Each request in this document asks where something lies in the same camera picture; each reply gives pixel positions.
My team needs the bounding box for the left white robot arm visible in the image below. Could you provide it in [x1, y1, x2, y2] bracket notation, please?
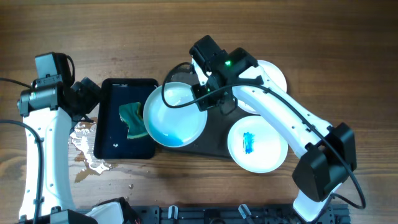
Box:
[18, 76, 131, 223]

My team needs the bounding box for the dark blue water tray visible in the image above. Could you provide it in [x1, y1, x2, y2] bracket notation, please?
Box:
[94, 78, 159, 159]

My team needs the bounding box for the dark grey serving tray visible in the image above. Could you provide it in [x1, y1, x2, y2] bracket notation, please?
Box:
[160, 68, 289, 159]

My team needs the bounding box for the white plate with blue water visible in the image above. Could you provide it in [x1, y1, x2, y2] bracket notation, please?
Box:
[143, 82, 208, 147]

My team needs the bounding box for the white plate with blue stain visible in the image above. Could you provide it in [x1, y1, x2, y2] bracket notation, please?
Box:
[227, 116, 288, 174]

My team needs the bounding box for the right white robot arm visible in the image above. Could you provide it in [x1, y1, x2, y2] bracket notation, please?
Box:
[193, 66, 358, 222]

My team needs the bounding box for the green yellow sponge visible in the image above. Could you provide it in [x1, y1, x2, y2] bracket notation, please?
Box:
[119, 102, 149, 139]

